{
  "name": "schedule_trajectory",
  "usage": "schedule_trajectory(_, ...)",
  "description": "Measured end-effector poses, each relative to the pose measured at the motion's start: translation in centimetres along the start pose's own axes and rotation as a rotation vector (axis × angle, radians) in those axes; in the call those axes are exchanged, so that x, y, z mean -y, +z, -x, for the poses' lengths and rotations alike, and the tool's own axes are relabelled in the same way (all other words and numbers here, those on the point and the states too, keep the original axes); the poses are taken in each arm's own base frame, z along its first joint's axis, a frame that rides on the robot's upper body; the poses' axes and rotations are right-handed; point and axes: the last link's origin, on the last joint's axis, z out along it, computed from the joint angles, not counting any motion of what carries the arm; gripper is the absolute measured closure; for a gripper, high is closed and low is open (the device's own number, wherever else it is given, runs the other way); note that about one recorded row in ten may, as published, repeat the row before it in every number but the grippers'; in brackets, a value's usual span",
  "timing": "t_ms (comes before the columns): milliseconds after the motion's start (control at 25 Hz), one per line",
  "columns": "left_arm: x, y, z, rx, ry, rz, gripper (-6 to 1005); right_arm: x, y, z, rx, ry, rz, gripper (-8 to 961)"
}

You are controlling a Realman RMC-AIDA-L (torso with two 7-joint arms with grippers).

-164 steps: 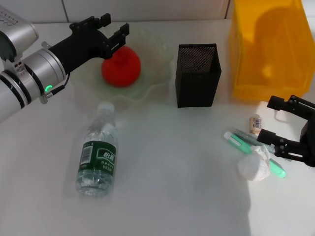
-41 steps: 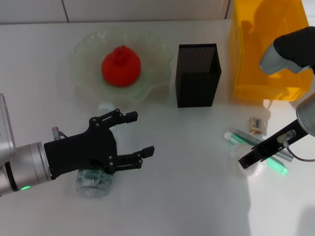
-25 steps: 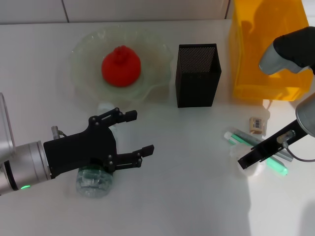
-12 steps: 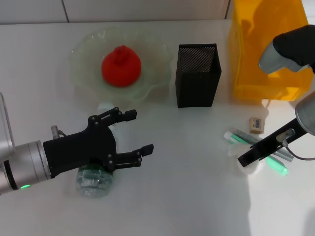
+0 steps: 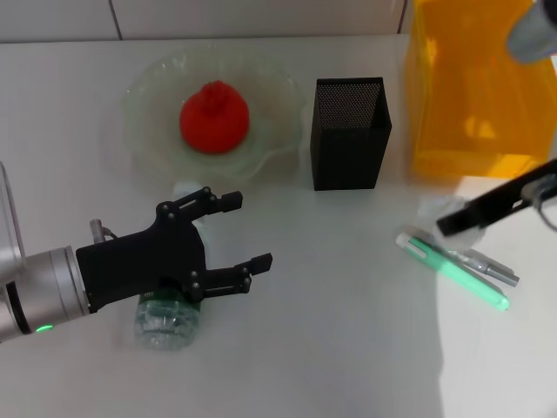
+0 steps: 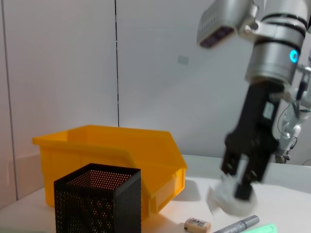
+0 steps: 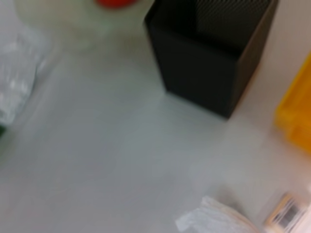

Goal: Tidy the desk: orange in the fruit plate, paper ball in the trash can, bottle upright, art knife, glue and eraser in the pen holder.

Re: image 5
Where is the clear glass fruit plate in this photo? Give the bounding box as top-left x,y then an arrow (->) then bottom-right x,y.
121,43 -> 308,191

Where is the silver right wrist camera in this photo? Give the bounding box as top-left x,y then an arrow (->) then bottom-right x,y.
507,0 -> 557,62

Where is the green label water bottle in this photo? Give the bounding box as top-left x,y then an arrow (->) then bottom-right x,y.
135,181 -> 211,352

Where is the mint green pen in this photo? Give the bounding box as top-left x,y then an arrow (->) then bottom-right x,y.
395,233 -> 509,311

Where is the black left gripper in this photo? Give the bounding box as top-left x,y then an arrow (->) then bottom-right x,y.
76,185 -> 274,314

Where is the black mesh pen holder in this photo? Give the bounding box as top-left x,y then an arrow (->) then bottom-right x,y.
309,77 -> 393,192

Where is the red-orange fruit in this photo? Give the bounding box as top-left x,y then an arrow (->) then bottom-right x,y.
179,80 -> 252,154

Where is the left wrist cable with plug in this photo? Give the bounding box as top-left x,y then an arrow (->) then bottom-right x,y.
89,219 -> 118,245

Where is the yellow plastic bin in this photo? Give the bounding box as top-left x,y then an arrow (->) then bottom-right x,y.
404,0 -> 557,179

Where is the grey glitter pen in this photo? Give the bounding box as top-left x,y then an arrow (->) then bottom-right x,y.
404,224 -> 520,287

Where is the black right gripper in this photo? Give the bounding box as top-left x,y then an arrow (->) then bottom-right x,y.
437,158 -> 557,239

